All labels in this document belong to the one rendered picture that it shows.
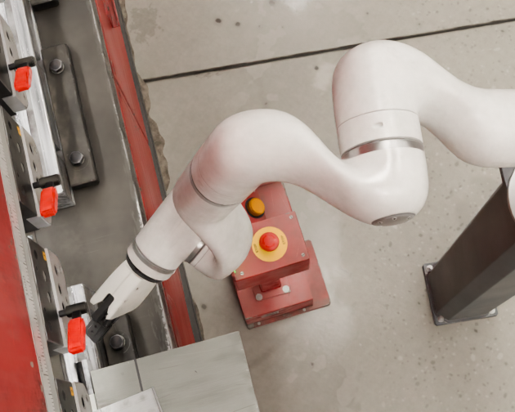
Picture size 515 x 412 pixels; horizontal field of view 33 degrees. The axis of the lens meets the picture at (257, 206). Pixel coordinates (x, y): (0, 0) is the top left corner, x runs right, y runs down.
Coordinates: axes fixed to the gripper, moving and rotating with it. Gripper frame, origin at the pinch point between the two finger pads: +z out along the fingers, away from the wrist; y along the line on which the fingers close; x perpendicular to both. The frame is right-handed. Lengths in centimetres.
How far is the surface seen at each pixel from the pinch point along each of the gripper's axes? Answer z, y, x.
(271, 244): -18.8, -35.7, 7.0
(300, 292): 11, -98, 10
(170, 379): -1.1, -3.6, 14.7
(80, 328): -13.9, 23.2, 4.9
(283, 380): 34, -99, 23
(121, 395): 5.5, 0.3, 10.7
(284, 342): 28, -102, 16
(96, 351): 5.6, -3.3, 1.5
